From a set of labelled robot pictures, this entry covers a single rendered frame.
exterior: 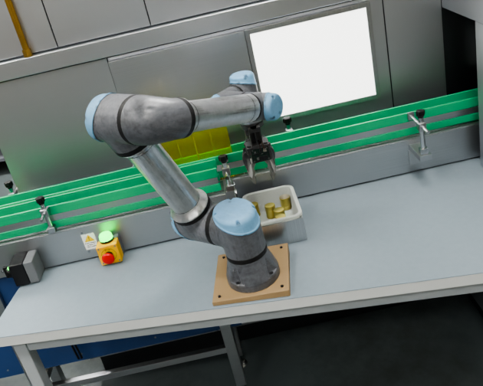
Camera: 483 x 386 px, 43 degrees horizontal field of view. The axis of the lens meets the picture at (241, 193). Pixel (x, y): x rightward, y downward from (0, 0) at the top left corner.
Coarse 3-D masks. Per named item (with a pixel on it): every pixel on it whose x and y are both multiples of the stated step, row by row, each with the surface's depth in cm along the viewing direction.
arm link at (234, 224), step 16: (224, 208) 162; (240, 208) 161; (208, 224) 163; (224, 224) 157; (240, 224) 157; (256, 224) 160; (224, 240) 161; (240, 240) 159; (256, 240) 161; (240, 256) 162
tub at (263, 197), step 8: (256, 192) 202; (264, 192) 202; (272, 192) 203; (280, 192) 203; (288, 192) 202; (248, 200) 203; (256, 200) 203; (264, 200) 203; (272, 200) 204; (296, 200) 192; (264, 208) 204; (296, 208) 190; (264, 216) 202; (288, 216) 184; (296, 216) 183; (264, 224) 183
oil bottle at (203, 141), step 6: (198, 132) 202; (204, 132) 202; (198, 138) 202; (204, 138) 203; (210, 138) 203; (198, 144) 203; (204, 144) 204; (210, 144) 204; (198, 150) 204; (204, 150) 205; (210, 150) 205; (204, 156) 206; (210, 156) 206
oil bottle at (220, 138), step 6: (210, 132) 203; (216, 132) 202; (222, 132) 202; (216, 138) 203; (222, 138) 203; (228, 138) 204; (216, 144) 204; (222, 144) 204; (228, 144) 204; (216, 150) 205; (222, 150) 205; (228, 150) 205
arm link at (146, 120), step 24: (144, 96) 135; (240, 96) 155; (264, 96) 161; (120, 120) 134; (144, 120) 132; (168, 120) 134; (192, 120) 138; (216, 120) 146; (240, 120) 155; (144, 144) 137
